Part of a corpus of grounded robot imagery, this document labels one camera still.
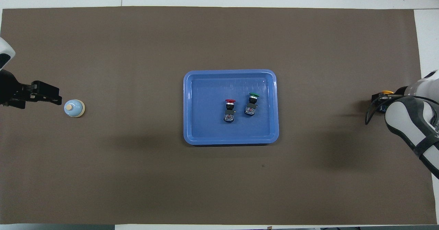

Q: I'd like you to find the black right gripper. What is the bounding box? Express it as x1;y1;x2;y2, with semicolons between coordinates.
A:
372;93;405;104

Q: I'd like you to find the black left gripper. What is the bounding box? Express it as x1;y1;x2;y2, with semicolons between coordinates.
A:
0;70;62;109

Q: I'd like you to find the yellow push button switch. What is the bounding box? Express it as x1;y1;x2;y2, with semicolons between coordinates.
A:
380;90;394;113

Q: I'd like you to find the light blue desk bell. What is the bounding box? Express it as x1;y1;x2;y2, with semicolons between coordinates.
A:
64;100;85;118

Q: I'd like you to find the green push button switch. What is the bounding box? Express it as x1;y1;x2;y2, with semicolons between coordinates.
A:
244;93;260;117

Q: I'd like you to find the red push button switch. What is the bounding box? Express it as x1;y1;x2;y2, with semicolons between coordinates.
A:
223;99;236;123

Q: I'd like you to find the blue plastic tray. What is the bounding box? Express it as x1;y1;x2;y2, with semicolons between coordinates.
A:
183;69;280;146

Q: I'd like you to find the brown table mat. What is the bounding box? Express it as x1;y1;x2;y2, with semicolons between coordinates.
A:
0;6;438;225

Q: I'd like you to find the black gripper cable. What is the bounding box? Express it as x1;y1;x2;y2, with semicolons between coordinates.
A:
365;95;439;126

